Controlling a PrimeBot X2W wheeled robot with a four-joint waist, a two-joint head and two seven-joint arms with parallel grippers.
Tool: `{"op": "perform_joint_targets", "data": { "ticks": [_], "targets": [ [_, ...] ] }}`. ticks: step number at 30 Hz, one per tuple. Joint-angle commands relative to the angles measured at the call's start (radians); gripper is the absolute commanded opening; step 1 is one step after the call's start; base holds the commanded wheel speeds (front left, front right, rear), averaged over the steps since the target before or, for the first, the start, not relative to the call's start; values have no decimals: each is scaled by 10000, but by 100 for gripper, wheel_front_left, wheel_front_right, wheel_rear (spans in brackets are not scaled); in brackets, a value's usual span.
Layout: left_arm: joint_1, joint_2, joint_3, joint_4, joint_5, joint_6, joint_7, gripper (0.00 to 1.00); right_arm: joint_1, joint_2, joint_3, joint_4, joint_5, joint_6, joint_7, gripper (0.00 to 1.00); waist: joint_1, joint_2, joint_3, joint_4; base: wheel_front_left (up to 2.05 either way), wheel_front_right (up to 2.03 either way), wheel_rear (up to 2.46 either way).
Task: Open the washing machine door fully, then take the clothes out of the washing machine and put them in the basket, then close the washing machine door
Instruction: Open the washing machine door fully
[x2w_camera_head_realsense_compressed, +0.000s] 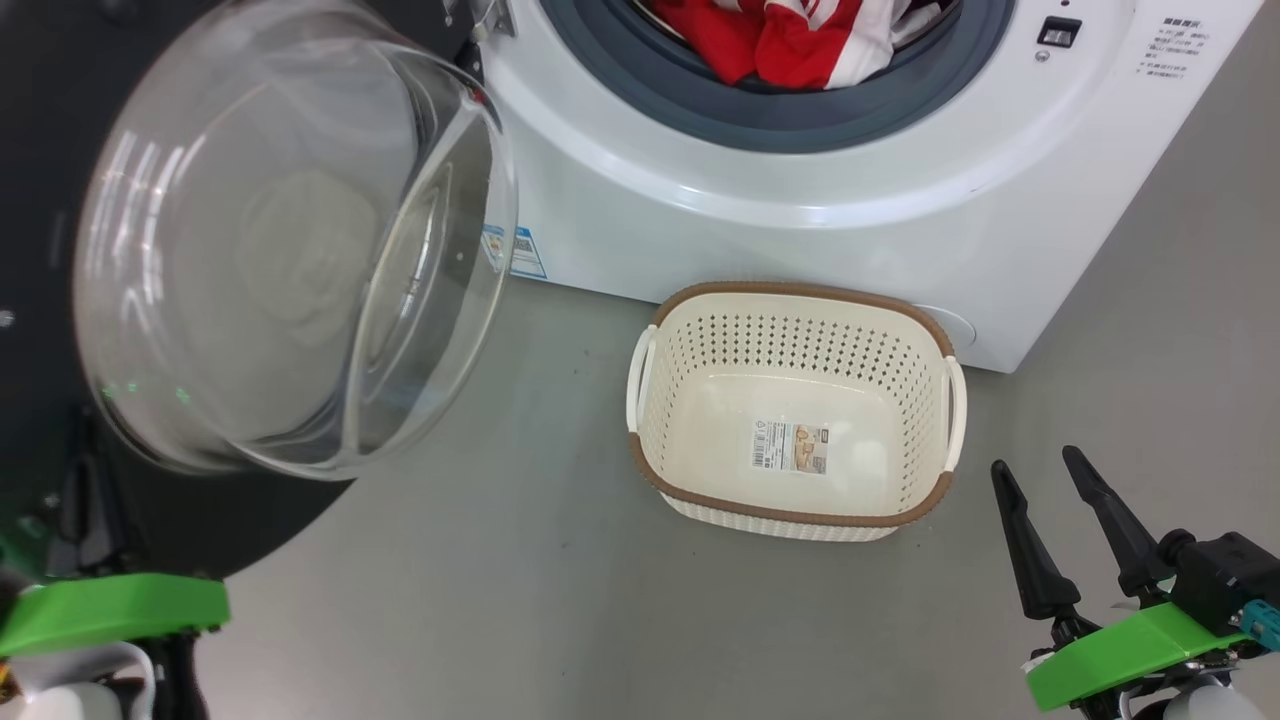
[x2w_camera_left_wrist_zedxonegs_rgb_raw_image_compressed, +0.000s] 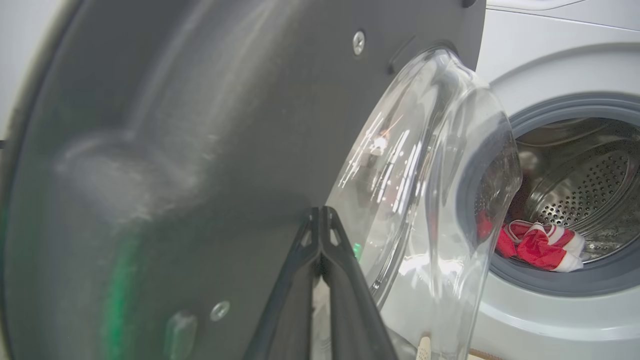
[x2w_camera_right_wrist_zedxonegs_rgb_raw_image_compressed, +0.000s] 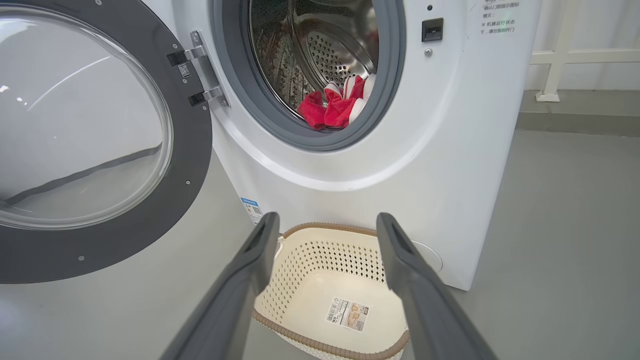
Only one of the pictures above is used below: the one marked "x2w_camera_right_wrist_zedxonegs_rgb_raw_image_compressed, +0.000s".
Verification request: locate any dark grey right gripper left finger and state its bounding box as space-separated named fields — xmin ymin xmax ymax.
xmin=160 ymin=212 xmax=281 ymax=360

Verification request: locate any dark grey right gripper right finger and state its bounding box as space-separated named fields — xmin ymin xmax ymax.
xmin=376 ymin=212 xmax=498 ymax=360

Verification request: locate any washing machine door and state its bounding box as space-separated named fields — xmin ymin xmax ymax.
xmin=0 ymin=0 xmax=215 ymax=284

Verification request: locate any red and white garment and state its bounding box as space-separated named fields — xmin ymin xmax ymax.
xmin=297 ymin=74 xmax=377 ymax=132

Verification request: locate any cream perforated laundry basket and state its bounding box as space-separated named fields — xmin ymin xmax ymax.
xmin=251 ymin=222 xmax=411 ymax=360

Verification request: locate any white washing machine body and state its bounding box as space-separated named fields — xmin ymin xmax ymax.
xmin=141 ymin=0 xmax=543 ymax=292

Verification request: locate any grey rubber door gasket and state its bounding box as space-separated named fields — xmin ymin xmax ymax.
xmin=210 ymin=0 xmax=407 ymax=152

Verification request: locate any metal door hinge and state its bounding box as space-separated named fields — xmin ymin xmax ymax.
xmin=166 ymin=30 xmax=231 ymax=108

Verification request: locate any steel perforated washer drum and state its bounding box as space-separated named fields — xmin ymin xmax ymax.
xmin=248 ymin=0 xmax=379 ymax=116

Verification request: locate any black door latch socket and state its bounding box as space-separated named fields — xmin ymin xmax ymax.
xmin=421 ymin=18 xmax=444 ymax=42

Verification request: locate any round white filter cover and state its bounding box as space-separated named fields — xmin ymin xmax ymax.
xmin=410 ymin=240 xmax=444 ymax=273

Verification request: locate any paper barcode label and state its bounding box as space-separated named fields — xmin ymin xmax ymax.
xmin=325 ymin=298 xmax=371 ymax=332

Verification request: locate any blue energy label sticker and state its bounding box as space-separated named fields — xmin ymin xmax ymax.
xmin=240 ymin=197 xmax=264 ymax=226

